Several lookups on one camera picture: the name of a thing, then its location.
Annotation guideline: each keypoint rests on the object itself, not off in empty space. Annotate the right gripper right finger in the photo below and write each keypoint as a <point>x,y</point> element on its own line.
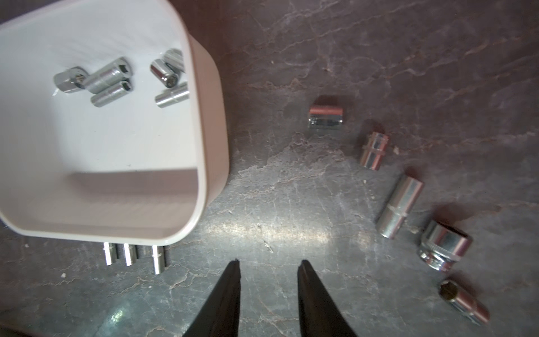
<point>318,314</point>

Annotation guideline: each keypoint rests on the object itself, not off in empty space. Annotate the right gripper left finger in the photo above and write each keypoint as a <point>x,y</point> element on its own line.
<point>219,315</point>

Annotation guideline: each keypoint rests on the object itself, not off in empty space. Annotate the long thin chrome socket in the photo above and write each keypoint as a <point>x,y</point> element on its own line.
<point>110,252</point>

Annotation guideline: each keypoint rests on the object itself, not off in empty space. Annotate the large wide chrome socket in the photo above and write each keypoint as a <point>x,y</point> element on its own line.
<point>442,246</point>

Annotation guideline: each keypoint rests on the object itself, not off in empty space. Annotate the white plastic storage box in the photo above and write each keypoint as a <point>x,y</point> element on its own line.
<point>129,172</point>

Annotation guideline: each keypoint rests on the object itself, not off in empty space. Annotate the small chrome adapter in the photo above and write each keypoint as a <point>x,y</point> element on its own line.
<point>173,96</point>

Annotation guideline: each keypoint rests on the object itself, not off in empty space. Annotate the long chrome socket in box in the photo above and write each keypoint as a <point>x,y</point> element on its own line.
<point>111,94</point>

